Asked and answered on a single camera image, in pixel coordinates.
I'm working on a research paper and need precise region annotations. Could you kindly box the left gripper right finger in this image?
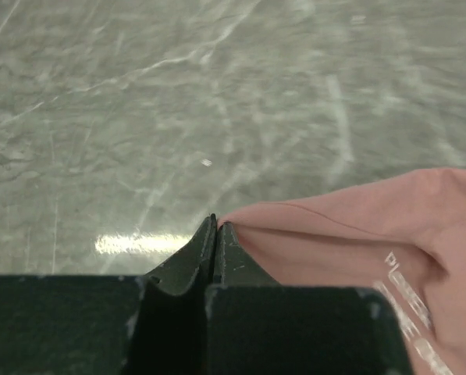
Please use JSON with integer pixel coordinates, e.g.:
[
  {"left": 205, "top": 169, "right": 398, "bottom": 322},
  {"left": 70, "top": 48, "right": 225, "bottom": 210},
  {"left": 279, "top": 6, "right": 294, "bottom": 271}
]
[{"left": 212, "top": 223, "right": 280, "bottom": 287}]

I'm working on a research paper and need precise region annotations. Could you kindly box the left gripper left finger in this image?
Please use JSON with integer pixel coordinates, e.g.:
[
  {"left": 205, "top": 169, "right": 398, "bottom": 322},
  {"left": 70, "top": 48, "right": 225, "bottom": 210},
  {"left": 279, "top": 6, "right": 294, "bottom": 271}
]
[{"left": 143, "top": 214, "right": 217, "bottom": 301}]

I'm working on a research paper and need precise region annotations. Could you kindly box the pink printed t shirt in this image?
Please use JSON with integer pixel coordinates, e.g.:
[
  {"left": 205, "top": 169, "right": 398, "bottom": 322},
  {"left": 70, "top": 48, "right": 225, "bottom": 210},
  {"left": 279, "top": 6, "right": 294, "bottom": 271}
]
[{"left": 222, "top": 168, "right": 466, "bottom": 375}]

